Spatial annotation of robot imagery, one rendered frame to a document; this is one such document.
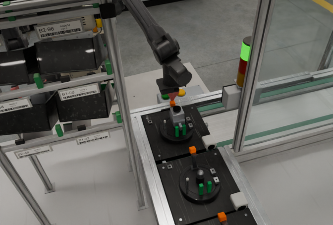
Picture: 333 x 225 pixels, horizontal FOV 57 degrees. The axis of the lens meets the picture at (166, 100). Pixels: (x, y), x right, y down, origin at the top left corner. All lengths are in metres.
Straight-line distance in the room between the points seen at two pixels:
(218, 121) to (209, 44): 2.22
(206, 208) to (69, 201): 0.51
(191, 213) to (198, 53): 2.50
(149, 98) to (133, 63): 1.73
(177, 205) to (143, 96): 0.68
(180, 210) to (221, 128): 0.44
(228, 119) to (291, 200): 0.40
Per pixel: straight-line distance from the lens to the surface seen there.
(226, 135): 1.29
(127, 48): 3.48
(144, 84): 1.61
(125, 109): 0.78
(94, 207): 1.20
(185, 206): 1.04
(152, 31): 1.03
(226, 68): 3.16
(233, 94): 0.99
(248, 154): 1.23
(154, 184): 1.10
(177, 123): 1.14
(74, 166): 1.32
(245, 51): 0.91
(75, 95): 0.72
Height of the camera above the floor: 1.89
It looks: 43 degrees down
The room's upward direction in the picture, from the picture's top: 3 degrees counter-clockwise
